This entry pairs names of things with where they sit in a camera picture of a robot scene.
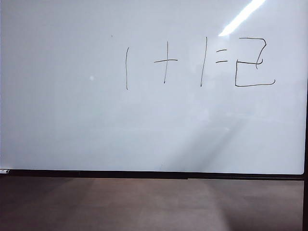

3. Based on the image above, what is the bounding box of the black whiteboard bottom rail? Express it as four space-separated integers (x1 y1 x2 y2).
0 169 308 180

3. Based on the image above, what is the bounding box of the white whiteboard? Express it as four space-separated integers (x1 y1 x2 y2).
0 0 306 175

